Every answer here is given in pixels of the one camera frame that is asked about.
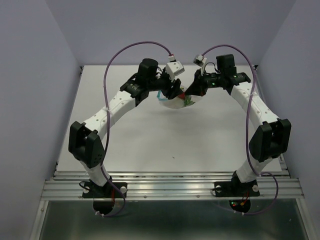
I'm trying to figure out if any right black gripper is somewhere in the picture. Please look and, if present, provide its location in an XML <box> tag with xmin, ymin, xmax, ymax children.
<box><xmin>184</xmin><ymin>68</ymin><xmax>224</xmax><ymax>97</ymax></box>

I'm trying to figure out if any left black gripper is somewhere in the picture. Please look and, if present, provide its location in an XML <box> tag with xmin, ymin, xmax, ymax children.
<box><xmin>147</xmin><ymin>68</ymin><xmax>184</xmax><ymax>100</ymax></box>

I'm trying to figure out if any red chili pepper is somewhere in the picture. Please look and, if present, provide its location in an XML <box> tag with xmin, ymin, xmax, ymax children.
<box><xmin>178</xmin><ymin>92</ymin><xmax>186</xmax><ymax>99</ymax></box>

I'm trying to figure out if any clear zip top bag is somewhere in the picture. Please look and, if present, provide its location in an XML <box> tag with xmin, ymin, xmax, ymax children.
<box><xmin>156</xmin><ymin>90</ymin><xmax>202</xmax><ymax>110</ymax></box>

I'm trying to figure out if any white radish with leaves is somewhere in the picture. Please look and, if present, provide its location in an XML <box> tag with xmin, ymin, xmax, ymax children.
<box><xmin>166</xmin><ymin>96</ymin><xmax>196</xmax><ymax>110</ymax></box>

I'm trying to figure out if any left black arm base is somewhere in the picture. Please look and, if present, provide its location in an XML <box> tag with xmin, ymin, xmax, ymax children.
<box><xmin>78</xmin><ymin>180</ymin><xmax>128</xmax><ymax>218</ymax></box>

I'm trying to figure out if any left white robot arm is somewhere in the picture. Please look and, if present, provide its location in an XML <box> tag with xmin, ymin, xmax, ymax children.
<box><xmin>68</xmin><ymin>58</ymin><xmax>185</xmax><ymax>197</ymax></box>

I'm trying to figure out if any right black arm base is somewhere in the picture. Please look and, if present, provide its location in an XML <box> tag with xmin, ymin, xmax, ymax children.
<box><xmin>211</xmin><ymin>171</ymin><xmax>260</xmax><ymax>215</ymax></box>

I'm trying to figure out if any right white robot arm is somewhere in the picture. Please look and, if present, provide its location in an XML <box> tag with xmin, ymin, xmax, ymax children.
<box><xmin>185</xmin><ymin>54</ymin><xmax>292</xmax><ymax>195</ymax></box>

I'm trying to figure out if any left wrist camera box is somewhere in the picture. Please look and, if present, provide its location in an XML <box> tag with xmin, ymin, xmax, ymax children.
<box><xmin>165</xmin><ymin>54</ymin><xmax>185</xmax><ymax>79</ymax></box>

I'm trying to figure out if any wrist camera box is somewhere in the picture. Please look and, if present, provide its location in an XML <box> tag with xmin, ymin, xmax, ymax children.
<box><xmin>165</xmin><ymin>54</ymin><xmax>185</xmax><ymax>79</ymax></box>
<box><xmin>193</xmin><ymin>54</ymin><xmax>207</xmax><ymax>68</ymax></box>

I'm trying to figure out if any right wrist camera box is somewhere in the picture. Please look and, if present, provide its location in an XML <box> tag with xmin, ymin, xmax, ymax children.
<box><xmin>193</xmin><ymin>54</ymin><xmax>207</xmax><ymax>68</ymax></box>

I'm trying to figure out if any aluminium mounting rail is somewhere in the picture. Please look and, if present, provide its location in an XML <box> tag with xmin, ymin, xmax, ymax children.
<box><xmin>40</xmin><ymin>171</ymin><xmax>305</xmax><ymax>201</ymax></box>

